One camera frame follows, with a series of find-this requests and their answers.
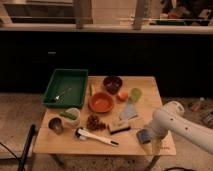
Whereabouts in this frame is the blue sponge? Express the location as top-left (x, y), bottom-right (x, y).
top-left (136, 129), bottom-right (151, 144)

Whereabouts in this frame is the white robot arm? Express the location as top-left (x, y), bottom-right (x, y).
top-left (148, 101), bottom-right (213, 155)

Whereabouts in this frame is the red orange bowl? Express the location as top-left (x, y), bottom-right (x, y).
top-left (88, 92), bottom-right (114, 113)

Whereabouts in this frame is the dark maroon bowl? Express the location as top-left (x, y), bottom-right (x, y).
top-left (103, 76), bottom-right (123, 95)

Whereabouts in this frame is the grey blue cloth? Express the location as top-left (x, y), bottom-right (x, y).
top-left (119, 103), bottom-right (138, 120)

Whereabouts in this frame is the wooden block brush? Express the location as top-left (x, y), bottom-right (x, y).
top-left (108, 121), bottom-right (131, 135)

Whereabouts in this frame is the wooden table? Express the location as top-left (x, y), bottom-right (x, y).
top-left (33, 76), bottom-right (176, 156)

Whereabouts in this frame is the light green cup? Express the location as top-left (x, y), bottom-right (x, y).
top-left (130, 88), bottom-right (142, 103)

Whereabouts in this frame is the orange fruit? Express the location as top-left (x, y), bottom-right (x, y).
top-left (117, 91), bottom-right (128, 101)

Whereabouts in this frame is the small green yellow vegetable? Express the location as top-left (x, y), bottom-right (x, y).
top-left (89, 84), bottom-right (95, 96)

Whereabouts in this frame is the green cucumber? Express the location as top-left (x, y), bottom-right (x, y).
top-left (60, 112), bottom-right (77, 120)

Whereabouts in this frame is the small metal cup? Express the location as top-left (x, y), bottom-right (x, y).
top-left (48, 117), bottom-right (63, 135)

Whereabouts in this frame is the metal fork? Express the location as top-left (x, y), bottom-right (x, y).
top-left (53, 87), bottom-right (72, 101)

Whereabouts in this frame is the green plastic tray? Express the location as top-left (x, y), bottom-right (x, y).
top-left (43, 69), bottom-right (88, 109)

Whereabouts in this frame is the white handled brush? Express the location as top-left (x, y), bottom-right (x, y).
top-left (75, 127), bottom-right (119, 146)

